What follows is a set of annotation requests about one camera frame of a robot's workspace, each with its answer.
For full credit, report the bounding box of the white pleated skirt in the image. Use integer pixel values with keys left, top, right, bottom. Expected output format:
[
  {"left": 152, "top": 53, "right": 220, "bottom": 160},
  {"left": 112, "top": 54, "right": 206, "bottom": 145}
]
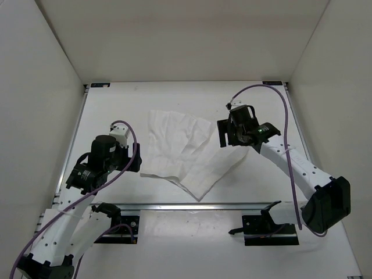
[{"left": 141, "top": 110, "right": 249, "bottom": 201}]

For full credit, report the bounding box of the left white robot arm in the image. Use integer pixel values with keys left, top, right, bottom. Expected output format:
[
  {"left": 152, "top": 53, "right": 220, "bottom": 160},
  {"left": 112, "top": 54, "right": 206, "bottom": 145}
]
[{"left": 9, "top": 133, "right": 142, "bottom": 278}]

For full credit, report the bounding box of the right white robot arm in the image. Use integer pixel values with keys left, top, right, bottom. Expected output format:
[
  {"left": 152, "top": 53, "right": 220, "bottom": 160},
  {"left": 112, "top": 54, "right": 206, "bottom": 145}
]
[{"left": 217, "top": 105, "right": 350, "bottom": 235}]

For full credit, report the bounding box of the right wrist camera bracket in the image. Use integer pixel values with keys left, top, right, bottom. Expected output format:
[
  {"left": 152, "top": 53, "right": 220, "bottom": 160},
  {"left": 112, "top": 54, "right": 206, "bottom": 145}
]
[{"left": 226, "top": 100, "right": 243, "bottom": 110}]

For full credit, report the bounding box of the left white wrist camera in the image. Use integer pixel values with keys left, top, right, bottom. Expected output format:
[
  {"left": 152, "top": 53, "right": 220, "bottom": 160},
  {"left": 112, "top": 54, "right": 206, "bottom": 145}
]
[{"left": 109, "top": 123, "right": 130, "bottom": 148}]

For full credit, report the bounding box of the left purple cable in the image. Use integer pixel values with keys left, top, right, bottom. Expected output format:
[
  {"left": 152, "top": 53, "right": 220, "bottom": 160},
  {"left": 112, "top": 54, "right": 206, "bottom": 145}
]
[{"left": 10, "top": 120, "right": 137, "bottom": 278}]

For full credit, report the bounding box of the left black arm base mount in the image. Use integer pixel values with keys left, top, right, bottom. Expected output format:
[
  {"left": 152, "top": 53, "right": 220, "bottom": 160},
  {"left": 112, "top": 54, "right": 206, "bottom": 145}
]
[{"left": 91, "top": 203, "right": 140, "bottom": 245}]

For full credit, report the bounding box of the aluminium rail across table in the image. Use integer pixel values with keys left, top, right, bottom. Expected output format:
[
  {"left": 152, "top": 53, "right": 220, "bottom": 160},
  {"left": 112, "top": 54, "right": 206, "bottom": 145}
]
[{"left": 52, "top": 201, "right": 309, "bottom": 212}]

